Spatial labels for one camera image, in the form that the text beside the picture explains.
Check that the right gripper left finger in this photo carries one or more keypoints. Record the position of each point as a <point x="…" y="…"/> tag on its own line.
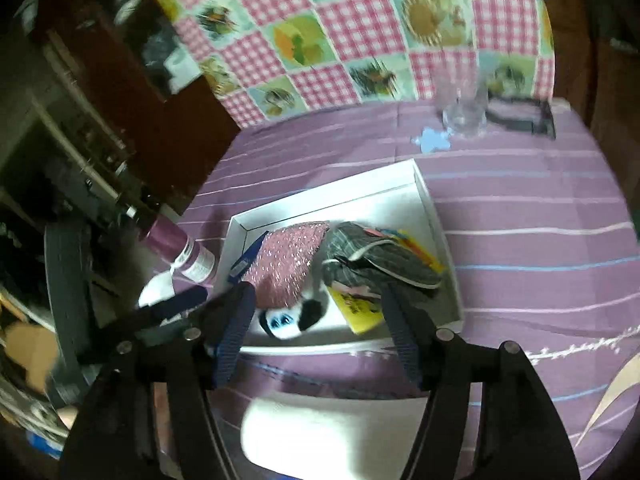
<point x="225" y="322"/>

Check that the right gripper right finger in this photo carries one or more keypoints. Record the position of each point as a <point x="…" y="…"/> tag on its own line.
<point x="414" y="336"/>

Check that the panda plush toy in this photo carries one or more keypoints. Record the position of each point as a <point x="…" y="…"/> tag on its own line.
<point x="291" y="322"/>

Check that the yellow tissue packet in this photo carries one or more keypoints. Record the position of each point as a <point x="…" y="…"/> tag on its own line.
<point x="374" y="304"/>

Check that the pink sparkly cloth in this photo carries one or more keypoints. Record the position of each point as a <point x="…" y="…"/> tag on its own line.
<point x="280" y="269"/>

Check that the grey plaid fabric pouch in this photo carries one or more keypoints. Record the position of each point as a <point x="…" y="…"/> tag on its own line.
<point x="359" y="261"/>

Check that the purple pump lotion bottle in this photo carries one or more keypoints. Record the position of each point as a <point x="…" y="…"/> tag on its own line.
<point x="175" y="247"/>

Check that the white shallow cardboard box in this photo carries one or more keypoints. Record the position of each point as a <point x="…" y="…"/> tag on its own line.
<point x="320" y="259"/>

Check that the purple striped tablecloth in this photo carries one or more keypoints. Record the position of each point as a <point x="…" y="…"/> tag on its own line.
<point x="541" y="238"/>

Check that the black plastic clip tool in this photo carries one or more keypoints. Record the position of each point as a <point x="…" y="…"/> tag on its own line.
<point x="521" y="114"/>

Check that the clear drinking glass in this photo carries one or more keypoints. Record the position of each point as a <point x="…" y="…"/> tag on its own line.
<point x="461" y="97"/>

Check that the pink checkered patchwork cover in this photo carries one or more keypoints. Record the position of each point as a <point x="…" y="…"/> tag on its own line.
<point x="269" y="59"/>

